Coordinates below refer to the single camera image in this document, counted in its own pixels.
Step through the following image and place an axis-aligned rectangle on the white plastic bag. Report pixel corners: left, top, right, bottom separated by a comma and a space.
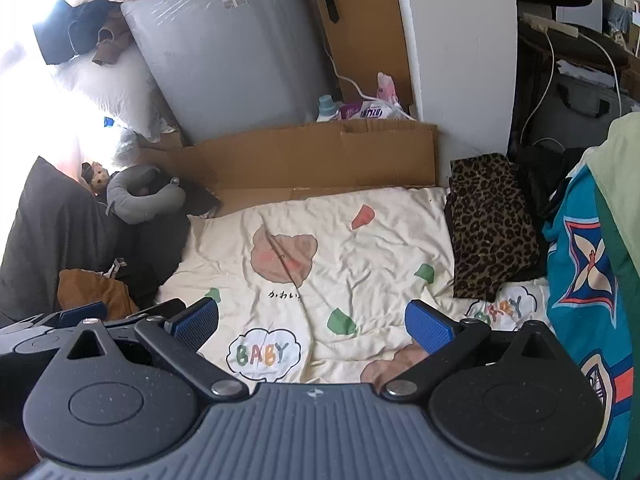
102, 115, 143, 163

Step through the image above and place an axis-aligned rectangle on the pink packet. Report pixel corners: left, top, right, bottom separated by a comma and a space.
376, 72, 401, 106

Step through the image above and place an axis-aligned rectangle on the detergent bottle with teal cap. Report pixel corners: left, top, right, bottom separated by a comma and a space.
316, 94, 338, 122

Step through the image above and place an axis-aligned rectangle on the dark wooden desk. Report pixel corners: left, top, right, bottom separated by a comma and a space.
517, 15, 640, 81

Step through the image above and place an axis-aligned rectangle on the grey neck pillow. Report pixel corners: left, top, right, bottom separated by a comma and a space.
105, 167, 187, 226

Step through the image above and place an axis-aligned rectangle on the white power cable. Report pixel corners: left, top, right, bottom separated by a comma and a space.
519, 30, 558, 146

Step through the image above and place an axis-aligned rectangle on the black garment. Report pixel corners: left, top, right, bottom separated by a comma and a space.
107, 180, 221, 306

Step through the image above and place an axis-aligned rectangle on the white power strip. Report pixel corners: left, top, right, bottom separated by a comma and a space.
520, 12, 581, 38

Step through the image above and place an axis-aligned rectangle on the small teddy bear toy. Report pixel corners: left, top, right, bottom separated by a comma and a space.
80, 161, 112, 196

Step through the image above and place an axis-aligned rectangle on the dark grey pillow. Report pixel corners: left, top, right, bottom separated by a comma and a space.
0, 156, 126, 321

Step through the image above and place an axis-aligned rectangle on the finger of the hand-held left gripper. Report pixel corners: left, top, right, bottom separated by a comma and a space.
47, 301, 110, 328
105, 298, 187, 333

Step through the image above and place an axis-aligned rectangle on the upright cardboard panel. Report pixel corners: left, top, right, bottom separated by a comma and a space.
300, 0, 416, 118

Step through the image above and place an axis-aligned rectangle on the brown plush item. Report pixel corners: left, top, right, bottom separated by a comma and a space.
91, 12, 133, 67

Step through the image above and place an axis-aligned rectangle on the grey suitcase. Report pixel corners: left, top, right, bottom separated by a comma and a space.
522, 72, 640, 158

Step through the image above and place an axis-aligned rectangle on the green garment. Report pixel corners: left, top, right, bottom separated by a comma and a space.
587, 112, 640, 341

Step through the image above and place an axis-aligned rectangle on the flat cardboard sheet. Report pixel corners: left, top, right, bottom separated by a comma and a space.
135, 121, 441, 218

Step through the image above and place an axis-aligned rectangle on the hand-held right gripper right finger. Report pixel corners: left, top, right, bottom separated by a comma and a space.
382, 299, 566, 403

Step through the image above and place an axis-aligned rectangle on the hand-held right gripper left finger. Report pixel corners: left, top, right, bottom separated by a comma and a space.
65, 296, 251, 402

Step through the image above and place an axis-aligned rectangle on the teal printed garment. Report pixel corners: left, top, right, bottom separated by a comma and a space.
542, 162, 640, 480

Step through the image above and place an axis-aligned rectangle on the dark navy garment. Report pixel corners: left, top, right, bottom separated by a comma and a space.
32, 0, 121, 66

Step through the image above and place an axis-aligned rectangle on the brown garment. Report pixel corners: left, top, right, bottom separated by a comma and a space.
56, 268, 141, 321

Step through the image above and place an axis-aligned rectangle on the cream printed blanket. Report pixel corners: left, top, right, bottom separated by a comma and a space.
155, 185, 556, 393

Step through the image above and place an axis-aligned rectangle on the leopard print skirt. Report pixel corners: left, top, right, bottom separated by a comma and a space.
445, 154, 548, 300

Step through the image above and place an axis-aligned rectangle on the white pillow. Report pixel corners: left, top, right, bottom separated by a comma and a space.
52, 47, 176, 143

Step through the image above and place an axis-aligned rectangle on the crumpled black cloth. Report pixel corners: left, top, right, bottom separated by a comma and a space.
515, 140, 596, 221

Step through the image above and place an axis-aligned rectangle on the grey appliance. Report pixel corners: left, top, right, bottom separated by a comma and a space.
120, 0, 346, 146

